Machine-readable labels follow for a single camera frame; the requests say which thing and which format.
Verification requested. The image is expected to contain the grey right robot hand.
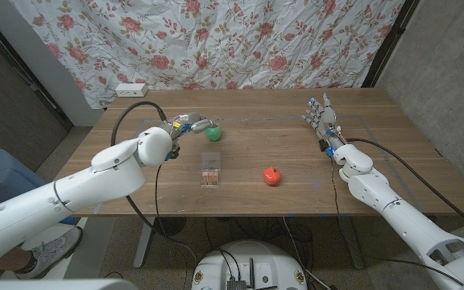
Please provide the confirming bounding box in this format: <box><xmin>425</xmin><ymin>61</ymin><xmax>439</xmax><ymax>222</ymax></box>
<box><xmin>301</xmin><ymin>93</ymin><xmax>348</xmax><ymax>156</ymax></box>

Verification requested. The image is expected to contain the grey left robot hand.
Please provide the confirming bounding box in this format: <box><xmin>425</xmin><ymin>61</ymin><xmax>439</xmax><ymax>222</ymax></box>
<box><xmin>160</xmin><ymin>112</ymin><xmax>213</xmax><ymax>140</ymax></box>

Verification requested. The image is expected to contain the clear eyeshadow palette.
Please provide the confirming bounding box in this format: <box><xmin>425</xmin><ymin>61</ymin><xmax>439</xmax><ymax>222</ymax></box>
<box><xmin>200</xmin><ymin>151</ymin><xmax>222</xmax><ymax>189</ymax></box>

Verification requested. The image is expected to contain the green ball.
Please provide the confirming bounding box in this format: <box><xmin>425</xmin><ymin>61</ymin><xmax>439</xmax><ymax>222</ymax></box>
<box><xmin>205</xmin><ymin>123</ymin><xmax>223</xmax><ymax>143</ymax></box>

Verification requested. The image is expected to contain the red ball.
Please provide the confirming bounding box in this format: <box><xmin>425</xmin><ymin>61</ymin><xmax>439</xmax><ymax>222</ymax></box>
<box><xmin>263</xmin><ymin>166</ymin><xmax>282</xmax><ymax>187</ymax></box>

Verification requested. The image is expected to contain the white power strip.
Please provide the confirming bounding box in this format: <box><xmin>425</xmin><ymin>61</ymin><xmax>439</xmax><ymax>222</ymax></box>
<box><xmin>114</xmin><ymin>82</ymin><xmax>149</xmax><ymax>98</ymax></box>

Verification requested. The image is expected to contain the floral backdrop cloth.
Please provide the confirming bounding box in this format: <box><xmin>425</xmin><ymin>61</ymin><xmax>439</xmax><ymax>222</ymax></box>
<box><xmin>8</xmin><ymin>0</ymin><xmax>406</xmax><ymax>110</ymax></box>

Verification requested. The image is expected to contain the black backdrop stand pole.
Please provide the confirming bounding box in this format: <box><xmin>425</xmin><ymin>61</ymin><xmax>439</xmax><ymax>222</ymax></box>
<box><xmin>361</xmin><ymin>0</ymin><xmax>421</xmax><ymax>89</ymax></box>

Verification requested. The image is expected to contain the black round floor fan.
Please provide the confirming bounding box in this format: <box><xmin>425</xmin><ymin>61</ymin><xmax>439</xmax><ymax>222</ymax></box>
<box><xmin>154</xmin><ymin>217</ymin><xmax>188</xmax><ymax>237</ymax></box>

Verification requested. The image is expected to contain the white table leg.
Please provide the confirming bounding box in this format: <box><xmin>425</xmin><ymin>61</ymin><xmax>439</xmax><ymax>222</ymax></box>
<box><xmin>133</xmin><ymin>216</ymin><xmax>156</xmax><ymax>269</ymax></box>

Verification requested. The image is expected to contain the grey table leg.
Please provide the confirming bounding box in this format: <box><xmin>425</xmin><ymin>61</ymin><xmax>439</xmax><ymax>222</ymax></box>
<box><xmin>338</xmin><ymin>216</ymin><xmax>366</xmax><ymax>270</ymax></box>

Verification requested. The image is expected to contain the white robot torso base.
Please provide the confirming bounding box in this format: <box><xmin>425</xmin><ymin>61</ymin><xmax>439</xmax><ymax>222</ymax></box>
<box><xmin>190</xmin><ymin>240</ymin><xmax>309</xmax><ymax>290</ymax></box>

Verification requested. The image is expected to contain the grey white sneaker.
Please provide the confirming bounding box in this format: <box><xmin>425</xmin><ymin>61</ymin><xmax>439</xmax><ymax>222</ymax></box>
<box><xmin>14</xmin><ymin>226</ymin><xmax>83</xmax><ymax>280</ymax></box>

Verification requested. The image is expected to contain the person's bare leg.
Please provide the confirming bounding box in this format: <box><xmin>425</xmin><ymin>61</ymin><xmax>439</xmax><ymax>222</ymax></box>
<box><xmin>0</xmin><ymin>246</ymin><xmax>35</xmax><ymax>279</ymax></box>

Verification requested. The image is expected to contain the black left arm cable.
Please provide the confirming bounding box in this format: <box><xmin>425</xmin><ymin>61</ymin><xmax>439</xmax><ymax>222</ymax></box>
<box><xmin>110</xmin><ymin>101</ymin><xmax>197</xmax><ymax>263</ymax></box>

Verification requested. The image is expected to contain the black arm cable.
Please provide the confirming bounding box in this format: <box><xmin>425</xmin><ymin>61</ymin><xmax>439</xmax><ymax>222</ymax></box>
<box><xmin>346</xmin><ymin>138</ymin><xmax>464</xmax><ymax>238</ymax></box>
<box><xmin>110</xmin><ymin>101</ymin><xmax>197</xmax><ymax>263</ymax></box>

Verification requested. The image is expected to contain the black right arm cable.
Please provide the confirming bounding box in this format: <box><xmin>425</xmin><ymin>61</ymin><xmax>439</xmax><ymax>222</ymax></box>
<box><xmin>346</xmin><ymin>138</ymin><xmax>464</xmax><ymax>238</ymax></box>

